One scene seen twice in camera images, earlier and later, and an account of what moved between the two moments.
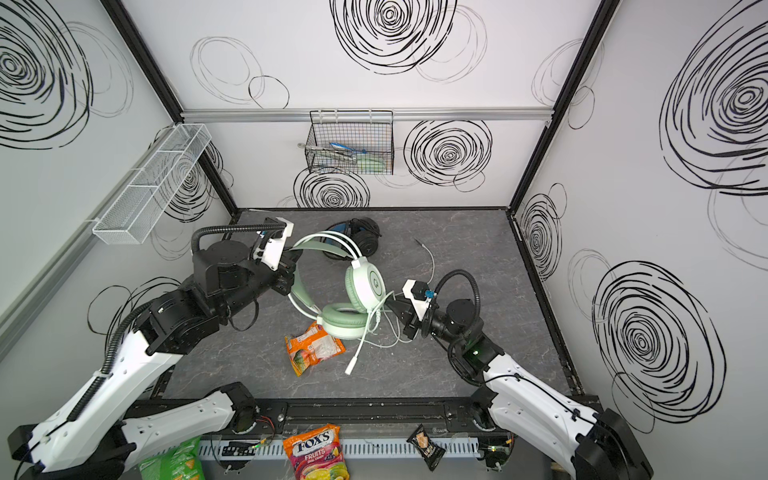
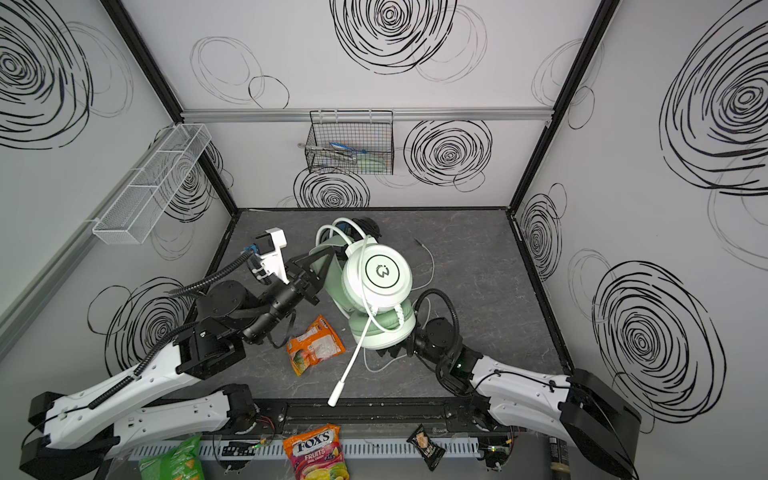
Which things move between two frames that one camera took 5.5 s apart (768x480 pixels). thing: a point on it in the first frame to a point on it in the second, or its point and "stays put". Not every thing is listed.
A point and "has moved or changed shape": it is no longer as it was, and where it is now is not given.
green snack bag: [180, 463] stays put
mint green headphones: [344, 292] has moved or changed shape
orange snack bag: [311, 347] stays put
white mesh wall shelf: [135, 214] stays put
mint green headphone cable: [390, 305] to [429, 316]
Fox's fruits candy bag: [317, 454] stays put
